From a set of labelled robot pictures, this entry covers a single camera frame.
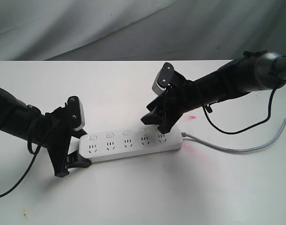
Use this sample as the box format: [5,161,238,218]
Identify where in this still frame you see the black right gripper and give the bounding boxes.
[140,70,199,134]

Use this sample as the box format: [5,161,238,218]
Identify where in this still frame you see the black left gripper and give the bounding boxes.
[44,105,92,178]

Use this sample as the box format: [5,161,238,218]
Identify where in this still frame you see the white five-outlet power strip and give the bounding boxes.
[79,125,183,163]

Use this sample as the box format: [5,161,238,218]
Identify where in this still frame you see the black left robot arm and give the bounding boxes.
[0,88,92,178]

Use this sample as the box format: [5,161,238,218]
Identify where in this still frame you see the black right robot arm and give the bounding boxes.
[141,50,286,134]

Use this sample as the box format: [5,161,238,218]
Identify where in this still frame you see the white backdrop cloth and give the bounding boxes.
[0,0,286,60]

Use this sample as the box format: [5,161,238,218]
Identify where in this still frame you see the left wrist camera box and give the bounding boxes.
[65,96,85,131]

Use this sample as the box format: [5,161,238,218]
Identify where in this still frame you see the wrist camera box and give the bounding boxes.
[152,62,174,96]
[65,96,85,131]

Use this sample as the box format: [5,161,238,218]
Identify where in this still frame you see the black left camera cable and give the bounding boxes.
[0,117,57,198]

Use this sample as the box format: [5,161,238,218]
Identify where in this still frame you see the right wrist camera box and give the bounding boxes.
[152,62,174,96]

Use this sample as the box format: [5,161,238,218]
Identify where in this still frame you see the grey power cable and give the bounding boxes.
[180,79,286,154]

